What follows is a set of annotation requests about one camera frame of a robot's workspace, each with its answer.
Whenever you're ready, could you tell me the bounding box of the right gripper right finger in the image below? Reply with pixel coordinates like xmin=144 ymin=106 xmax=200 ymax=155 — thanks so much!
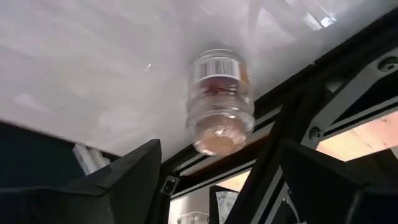
xmin=279 ymin=138 xmax=398 ymax=224

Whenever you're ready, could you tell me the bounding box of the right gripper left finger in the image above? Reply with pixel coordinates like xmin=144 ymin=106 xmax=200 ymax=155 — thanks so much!
xmin=0 ymin=138 xmax=162 ymax=224

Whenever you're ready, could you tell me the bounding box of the cork-stoppered glass spice jar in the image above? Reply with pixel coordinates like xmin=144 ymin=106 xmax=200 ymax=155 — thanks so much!
xmin=185 ymin=49 xmax=256 ymax=157

